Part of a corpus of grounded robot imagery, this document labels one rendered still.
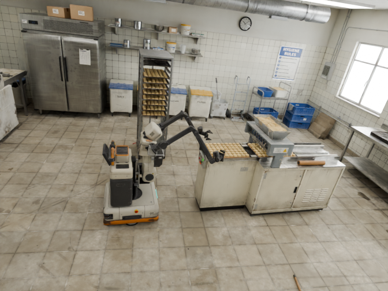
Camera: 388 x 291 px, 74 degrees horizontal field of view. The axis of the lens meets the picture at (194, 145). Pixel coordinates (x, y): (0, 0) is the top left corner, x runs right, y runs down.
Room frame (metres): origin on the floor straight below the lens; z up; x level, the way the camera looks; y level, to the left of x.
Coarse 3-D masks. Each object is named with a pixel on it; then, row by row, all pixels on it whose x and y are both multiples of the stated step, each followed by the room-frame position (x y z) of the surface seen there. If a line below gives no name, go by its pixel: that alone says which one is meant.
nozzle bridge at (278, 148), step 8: (248, 128) 3.45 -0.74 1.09; (256, 128) 3.26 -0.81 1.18; (264, 136) 3.02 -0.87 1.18; (272, 144) 2.81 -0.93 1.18; (280, 144) 2.84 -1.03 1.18; (288, 144) 2.88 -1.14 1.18; (272, 152) 2.82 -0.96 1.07; (280, 152) 2.85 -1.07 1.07; (288, 152) 2.89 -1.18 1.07; (272, 160) 2.87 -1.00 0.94; (280, 160) 2.86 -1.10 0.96
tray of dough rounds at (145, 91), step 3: (144, 90) 4.10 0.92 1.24; (147, 90) 4.12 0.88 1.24; (150, 90) 4.21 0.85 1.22; (153, 90) 4.18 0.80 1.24; (156, 90) 4.20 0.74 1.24; (159, 90) 4.22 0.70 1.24; (162, 90) 4.24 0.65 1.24; (144, 93) 3.97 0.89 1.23; (147, 93) 4.03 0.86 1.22; (150, 93) 4.00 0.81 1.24; (153, 93) 4.01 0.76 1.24; (156, 93) 4.03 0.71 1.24; (159, 93) 4.06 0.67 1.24; (162, 93) 4.14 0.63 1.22; (165, 93) 4.10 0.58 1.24
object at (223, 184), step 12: (216, 168) 2.82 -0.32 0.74; (228, 168) 2.87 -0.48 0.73; (240, 168) 2.92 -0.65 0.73; (252, 168) 2.98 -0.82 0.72; (204, 180) 2.79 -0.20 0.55; (216, 180) 2.83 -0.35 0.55; (228, 180) 2.88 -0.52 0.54; (240, 180) 2.94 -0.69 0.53; (204, 192) 2.79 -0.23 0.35; (216, 192) 2.84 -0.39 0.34; (228, 192) 2.89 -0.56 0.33; (240, 192) 2.95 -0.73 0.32; (204, 204) 2.80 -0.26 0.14; (216, 204) 2.85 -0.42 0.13; (228, 204) 2.91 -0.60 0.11; (240, 204) 2.97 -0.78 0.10
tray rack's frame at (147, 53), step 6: (144, 54) 3.97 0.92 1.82; (150, 54) 4.05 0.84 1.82; (156, 54) 4.13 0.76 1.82; (162, 54) 4.21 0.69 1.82; (168, 54) 4.29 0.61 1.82; (138, 78) 4.50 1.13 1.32; (138, 84) 4.48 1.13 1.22; (138, 90) 4.48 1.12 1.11; (138, 96) 4.48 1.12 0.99; (138, 102) 4.48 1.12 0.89; (138, 108) 4.49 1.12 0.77; (138, 114) 4.49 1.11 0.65; (138, 120) 4.49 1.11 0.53; (150, 120) 4.57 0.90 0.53; (138, 126) 4.49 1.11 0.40; (138, 132) 4.49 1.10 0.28; (138, 138) 4.49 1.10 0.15; (138, 144) 4.24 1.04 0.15; (138, 150) 4.03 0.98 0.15
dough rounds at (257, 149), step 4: (248, 144) 3.29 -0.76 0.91; (252, 144) 3.30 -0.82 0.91; (256, 144) 3.32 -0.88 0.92; (252, 148) 3.17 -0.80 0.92; (256, 148) 3.18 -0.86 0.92; (260, 148) 3.20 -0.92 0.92; (256, 152) 3.05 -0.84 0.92; (260, 152) 3.07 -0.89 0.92; (264, 152) 3.09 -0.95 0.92; (292, 152) 3.21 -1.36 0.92; (260, 156) 2.99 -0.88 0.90; (264, 156) 3.01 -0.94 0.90; (268, 156) 3.02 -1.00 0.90; (272, 156) 3.04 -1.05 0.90; (284, 156) 3.09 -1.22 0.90; (288, 156) 3.10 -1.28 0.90; (292, 156) 3.12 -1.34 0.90
